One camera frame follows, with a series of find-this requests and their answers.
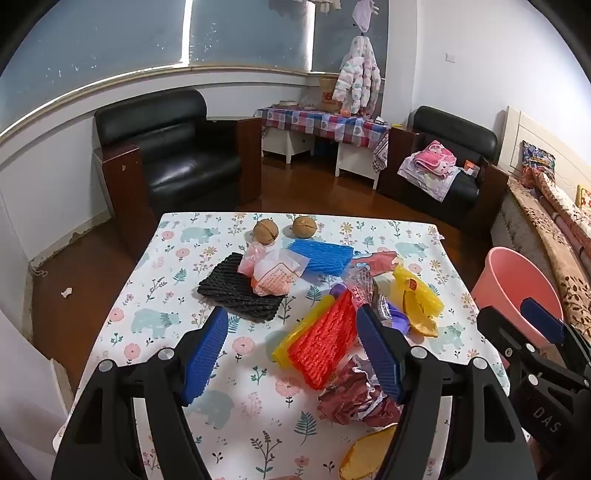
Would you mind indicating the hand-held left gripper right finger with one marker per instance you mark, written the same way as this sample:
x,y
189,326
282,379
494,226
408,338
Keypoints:
x,y
378,355

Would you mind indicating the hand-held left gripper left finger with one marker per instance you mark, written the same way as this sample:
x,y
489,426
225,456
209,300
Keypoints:
x,y
205,355

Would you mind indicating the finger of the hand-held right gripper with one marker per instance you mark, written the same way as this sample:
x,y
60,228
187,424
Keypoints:
x,y
542,318
496,323

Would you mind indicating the pink plastic bucket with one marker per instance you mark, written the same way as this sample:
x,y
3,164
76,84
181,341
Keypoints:
x,y
508,286

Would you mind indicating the purple wrapper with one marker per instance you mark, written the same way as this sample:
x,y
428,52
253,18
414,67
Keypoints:
x,y
398,321

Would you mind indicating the red foam net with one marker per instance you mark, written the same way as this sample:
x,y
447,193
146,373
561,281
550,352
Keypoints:
x,y
323,346

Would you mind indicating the crumpled dark red wrapper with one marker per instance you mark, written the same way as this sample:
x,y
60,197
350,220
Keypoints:
x,y
355,401

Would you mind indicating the black foam net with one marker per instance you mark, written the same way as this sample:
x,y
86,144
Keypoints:
x,y
231,290

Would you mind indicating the clear red printed wrapper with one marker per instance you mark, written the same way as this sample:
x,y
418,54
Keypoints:
x,y
364,286

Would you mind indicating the yellow plastic wrapper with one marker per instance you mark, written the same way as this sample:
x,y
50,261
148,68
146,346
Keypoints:
x,y
422,300

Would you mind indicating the yellow foam net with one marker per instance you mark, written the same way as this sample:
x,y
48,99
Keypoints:
x,y
295,337

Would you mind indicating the floral tablecloth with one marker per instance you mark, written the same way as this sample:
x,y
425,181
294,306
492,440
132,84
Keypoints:
x,y
152,286

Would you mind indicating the pink cartoon wrapper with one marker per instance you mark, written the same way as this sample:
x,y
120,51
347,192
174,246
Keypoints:
x,y
381,263

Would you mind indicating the brown patterned bedspread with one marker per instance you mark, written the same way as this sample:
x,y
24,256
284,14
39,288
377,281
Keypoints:
x,y
531,221

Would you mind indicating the yellow orange wrapper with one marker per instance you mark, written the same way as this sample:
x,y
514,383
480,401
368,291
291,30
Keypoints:
x,y
364,454

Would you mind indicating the pink plastic bag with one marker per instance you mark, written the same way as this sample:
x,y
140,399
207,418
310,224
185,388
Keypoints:
x,y
250,258

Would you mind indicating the white orange printed wrapper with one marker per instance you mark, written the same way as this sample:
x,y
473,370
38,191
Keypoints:
x,y
277,274

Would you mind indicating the blue foam net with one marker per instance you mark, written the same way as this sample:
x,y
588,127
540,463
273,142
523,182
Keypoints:
x,y
323,256

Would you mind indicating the floral rolled quilt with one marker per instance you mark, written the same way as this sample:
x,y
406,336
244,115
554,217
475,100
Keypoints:
x,y
561,198

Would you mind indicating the yellow pillow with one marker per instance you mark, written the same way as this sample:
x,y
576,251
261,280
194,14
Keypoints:
x,y
585,201

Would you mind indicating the cracked walnut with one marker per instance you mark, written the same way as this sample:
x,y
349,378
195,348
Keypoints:
x,y
266,230

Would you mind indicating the colourful printed pillow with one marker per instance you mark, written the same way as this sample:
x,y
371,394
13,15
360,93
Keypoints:
x,y
538,161

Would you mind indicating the small orange box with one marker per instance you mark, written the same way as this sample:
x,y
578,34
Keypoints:
x,y
471,167

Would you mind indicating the pale printed cloth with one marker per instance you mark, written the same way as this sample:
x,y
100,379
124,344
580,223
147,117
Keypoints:
x,y
422,182

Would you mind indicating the pink folded blanket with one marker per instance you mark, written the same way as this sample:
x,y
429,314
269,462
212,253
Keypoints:
x,y
434,159

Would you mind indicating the white board panel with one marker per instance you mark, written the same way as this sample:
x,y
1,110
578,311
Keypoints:
x,y
23,392

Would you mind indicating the white headboard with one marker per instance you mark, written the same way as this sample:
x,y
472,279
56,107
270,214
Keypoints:
x,y
512,134

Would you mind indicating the black leather armchair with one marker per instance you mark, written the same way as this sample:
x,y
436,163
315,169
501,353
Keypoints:
x,y
184,157
452,129

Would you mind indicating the checked towel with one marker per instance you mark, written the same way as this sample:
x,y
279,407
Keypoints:
x,y
380,154

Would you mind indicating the checked tablecloth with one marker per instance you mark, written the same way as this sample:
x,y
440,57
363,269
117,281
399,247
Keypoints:
x,y
323,122

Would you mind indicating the pale puffy jacket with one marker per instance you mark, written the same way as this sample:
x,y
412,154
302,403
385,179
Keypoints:
x,y
358,74

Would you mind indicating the pink hanging garment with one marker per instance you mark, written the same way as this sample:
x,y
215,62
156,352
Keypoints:
x,y
364,14

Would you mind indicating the white wall socket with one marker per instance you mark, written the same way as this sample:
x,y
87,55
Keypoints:
x,y
451,57

